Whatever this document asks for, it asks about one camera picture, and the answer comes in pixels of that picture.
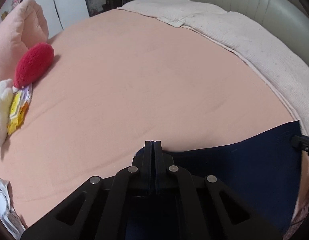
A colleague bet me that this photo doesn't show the navy blue striped shorts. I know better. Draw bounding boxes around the navy blue striped shorts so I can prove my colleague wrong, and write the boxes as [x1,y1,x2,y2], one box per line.
[125,121,302,239]

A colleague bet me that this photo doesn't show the light pink knit blanket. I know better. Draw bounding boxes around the light pink knit blanket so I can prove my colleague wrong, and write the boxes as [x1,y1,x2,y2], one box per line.
[121,0,309,135]

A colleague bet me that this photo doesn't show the white printed garment pile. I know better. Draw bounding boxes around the white printed garment pile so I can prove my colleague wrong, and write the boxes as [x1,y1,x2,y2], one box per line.
[0,178,26,239]

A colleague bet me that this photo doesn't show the pink bed sheet mattress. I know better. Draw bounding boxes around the pink bed sheet mattress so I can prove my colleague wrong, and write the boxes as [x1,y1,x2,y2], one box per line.
[0,9,292,226]

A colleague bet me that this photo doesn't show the yellow snack packet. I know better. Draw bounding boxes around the yellow snack packet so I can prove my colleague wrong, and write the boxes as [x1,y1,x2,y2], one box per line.
[7,83,33,135]

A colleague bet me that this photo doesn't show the white plush rabbit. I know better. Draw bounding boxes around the white plush rabbit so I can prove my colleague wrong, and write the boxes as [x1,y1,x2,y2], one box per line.
[0,79,14,147]

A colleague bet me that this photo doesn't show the red plush toy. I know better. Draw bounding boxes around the red plush toy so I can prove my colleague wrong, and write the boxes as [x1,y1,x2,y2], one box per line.
[14,43,54,89]

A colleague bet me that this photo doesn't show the pink rolled quilt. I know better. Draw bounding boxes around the pink rolled quilt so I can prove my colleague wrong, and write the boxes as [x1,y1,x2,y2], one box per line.
[0,0,49,81]

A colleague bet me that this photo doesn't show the white wardrobe door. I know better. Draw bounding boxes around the white wardrobe door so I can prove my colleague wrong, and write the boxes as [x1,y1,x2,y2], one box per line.
[35,0,90,38]

